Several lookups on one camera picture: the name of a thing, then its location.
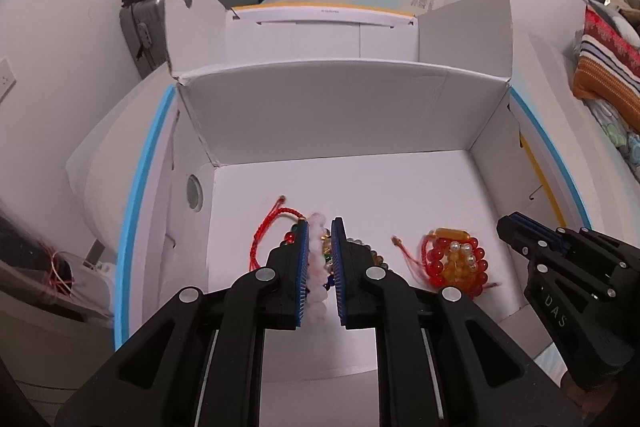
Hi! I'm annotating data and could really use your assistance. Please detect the small pearl bead bracelet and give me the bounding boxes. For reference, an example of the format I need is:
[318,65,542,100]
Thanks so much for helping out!
[450,242,476,265]

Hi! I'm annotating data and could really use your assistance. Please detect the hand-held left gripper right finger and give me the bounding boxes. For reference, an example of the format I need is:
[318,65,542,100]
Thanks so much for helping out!
[330,217,583,427]

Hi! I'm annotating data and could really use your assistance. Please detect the grey suitcase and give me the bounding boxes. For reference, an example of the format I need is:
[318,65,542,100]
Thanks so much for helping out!
[119,0,261,80]

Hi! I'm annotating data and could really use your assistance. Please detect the white cardboard box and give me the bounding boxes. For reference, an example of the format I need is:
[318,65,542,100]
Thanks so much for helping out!
[65,0,593,383]

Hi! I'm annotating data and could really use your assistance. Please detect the red bead bracelet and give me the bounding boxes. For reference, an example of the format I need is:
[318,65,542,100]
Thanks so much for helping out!
[424,234,490,297]

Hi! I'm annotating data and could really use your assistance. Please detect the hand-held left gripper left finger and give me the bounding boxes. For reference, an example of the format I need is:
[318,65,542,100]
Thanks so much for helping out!
[54,218,313,427]

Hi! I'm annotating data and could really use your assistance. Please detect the folded striped blanket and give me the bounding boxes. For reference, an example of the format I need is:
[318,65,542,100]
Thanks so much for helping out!
[572,4,640,118]

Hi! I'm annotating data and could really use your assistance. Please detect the amber bead bracelet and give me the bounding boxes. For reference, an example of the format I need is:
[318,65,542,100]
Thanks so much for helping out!
[432,227,483,283]

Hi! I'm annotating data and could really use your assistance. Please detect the white bead bracelet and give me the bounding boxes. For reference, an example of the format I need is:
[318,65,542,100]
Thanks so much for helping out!
[305,212,333,323]

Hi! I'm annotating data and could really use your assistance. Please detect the floral quilt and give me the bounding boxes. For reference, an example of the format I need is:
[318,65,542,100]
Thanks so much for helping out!
[585,99,640,168]

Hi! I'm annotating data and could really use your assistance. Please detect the white device with red wires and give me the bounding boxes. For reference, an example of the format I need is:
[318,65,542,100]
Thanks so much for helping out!
[45,247,118,323]

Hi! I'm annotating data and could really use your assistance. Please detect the red string bracelet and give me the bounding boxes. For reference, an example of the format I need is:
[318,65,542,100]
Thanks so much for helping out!
[391,234,503,290]
[249,196,307,270]

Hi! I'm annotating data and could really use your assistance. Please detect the multicoloured bead bracelet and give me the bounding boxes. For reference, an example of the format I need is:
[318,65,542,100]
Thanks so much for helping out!
[321,252,335,293]

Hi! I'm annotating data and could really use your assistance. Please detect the white wall socket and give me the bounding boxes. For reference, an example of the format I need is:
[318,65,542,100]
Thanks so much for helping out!
[0,57,17,104]

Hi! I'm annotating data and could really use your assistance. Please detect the green brown bead bracelet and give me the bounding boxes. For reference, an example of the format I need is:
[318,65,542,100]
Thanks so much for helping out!
[346,234,391,272]

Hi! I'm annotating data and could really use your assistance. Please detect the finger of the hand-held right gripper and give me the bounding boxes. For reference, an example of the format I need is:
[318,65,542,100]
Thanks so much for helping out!
[496,214,568,269]
[512,212,640,303]

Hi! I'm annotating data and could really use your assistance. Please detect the person's right hand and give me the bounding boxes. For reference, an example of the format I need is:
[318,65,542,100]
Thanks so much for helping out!
[560,369,603,414]

